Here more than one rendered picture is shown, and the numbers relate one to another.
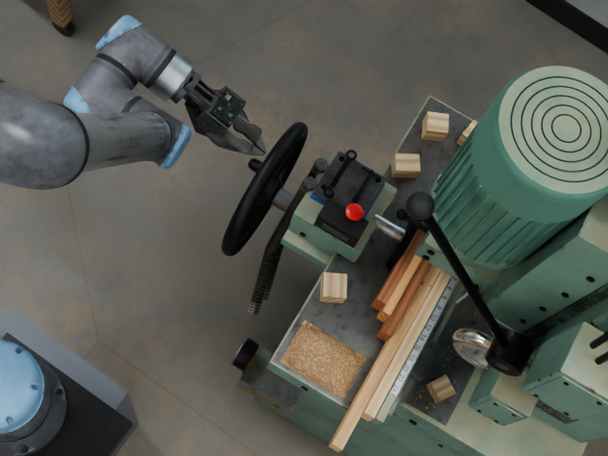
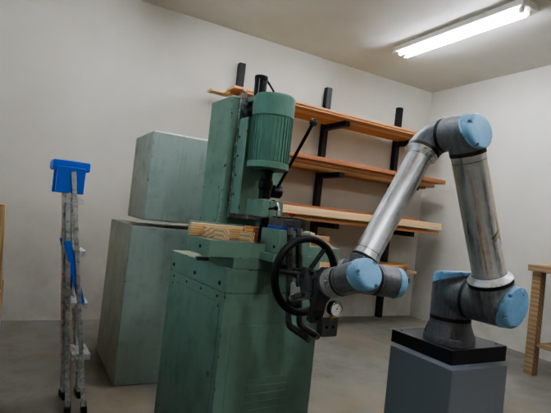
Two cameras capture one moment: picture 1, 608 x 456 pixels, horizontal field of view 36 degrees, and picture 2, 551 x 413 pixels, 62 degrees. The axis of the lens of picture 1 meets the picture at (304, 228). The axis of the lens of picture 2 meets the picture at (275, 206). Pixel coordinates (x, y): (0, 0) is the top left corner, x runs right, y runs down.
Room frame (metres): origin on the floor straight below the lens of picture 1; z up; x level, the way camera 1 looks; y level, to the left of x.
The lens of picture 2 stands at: (1.82, 1.23, 1.01)
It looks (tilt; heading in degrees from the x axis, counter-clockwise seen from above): 1 degrees up; 228
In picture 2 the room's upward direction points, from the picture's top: 6 degrees clockwise
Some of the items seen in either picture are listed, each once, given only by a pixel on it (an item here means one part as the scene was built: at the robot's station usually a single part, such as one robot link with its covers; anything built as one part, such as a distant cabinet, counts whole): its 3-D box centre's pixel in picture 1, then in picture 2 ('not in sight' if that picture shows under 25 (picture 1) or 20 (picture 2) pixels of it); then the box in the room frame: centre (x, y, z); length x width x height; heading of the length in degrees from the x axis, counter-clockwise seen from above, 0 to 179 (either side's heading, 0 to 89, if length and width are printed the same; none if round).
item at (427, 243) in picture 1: (462, 254); (261, 210); (0.58, -0.26, 1.03); 0.14 x 0.07 x 0.09; 81
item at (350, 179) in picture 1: (346, 196); (289, 222); (0.61, -0.05, 0.99); 0.13 x 0.11 x 0.06; 171
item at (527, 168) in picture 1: (520, 176); (270, 133); (0.58, -0.24, 1.35); 0.18 x 0.18 x 0.31
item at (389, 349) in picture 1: (429, 277); (265, 236); (0.55, -0.24, 0.92); 0.68 x 0.02 x 0.04; 171
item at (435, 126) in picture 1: (435, 126); (221, 234); (0.83, -0.15, 0.92); 0.04 x 0.04 x 0.04; 17
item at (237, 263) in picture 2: not in sight; (265, 261); (0.59, -0.18, 0.82); 0.40 x 0.21 x 0.04; 171
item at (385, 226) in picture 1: (391, 230); (273, 230); (0.60, -0.14, 0.95); 0.09 x 0.07 x 0.09; 171
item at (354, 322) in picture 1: (378, 241); (271, 250); (0.60, -0.13, 0.87); 0.61 x 0.30 x 0.06; 171
